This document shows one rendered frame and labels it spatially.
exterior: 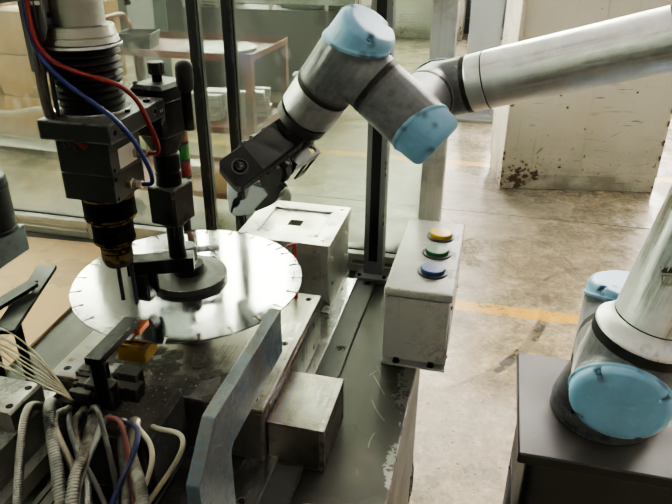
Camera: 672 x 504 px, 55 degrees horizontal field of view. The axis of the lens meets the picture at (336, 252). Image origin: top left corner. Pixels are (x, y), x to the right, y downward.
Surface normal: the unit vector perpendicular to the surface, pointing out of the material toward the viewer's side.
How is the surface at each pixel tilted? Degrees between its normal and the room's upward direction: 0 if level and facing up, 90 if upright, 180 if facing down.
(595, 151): 90
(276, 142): 51
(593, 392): 97
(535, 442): 0
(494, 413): 0
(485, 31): 90
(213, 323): 0
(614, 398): 98
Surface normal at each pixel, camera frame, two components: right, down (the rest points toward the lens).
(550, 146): -0.07, 0.45
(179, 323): 0.00, -0.89
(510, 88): -0.27, 0.71
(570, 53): -0.47, 0.00
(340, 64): -0.39, 0.49
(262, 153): 0.18, -0.22
